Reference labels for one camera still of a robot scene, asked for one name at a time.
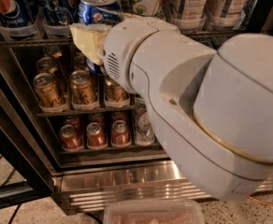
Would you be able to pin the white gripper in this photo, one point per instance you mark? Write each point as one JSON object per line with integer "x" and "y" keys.
{"x": 122, "y": 48}

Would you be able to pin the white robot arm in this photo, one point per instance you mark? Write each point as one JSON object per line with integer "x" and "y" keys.
{"x": 210, "y": 109}

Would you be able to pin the right 7UP can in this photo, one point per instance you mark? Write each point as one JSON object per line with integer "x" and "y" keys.
{"x": 147, "y": 0}

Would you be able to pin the front right gold can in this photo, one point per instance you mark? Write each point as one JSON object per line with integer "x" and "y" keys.
{"x": 115, "y": 92}

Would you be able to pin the gold can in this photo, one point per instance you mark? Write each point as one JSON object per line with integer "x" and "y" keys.
{"x": 82, "y": 88}
{"x": 115, "y": 92}
{"x": 48, "y": 91}

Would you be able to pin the front middle gold can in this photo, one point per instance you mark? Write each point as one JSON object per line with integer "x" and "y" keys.
{"x": 82, "y": 88}

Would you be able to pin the left white drink can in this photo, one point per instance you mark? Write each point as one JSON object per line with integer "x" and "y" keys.
{"x": 188, "y": 9}

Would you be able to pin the front left gold can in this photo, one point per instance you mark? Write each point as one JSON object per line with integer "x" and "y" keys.
{"x": 48, "y": 91}

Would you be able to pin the front left Pepsi can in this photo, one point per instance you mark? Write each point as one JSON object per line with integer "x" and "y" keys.
{"x": 14, "y": 14}

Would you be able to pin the stainless steel fridge cabinet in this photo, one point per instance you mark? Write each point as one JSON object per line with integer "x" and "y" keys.
{"x": 88, "y": 179}

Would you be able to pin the front middle red can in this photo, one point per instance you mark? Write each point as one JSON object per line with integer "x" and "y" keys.
{"x": 96, "y": 137}

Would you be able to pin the red can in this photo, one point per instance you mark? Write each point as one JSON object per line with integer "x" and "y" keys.
{"x": 120, "y": 134}
{"x": 96, "y": 137}
{"x": 70, "y": 137}

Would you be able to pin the front right red can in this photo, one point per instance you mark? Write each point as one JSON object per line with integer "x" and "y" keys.
{"x": 120, "y": 134}

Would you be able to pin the front left red can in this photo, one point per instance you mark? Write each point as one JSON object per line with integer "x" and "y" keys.
{"x": 70, "y": 137}

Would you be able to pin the open glass fridge door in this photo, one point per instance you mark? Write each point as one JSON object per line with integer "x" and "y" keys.
{"x": 16, "y": 148}

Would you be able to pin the clear plastic food container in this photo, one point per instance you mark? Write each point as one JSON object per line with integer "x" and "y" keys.
{"x": 154, "y": 212}

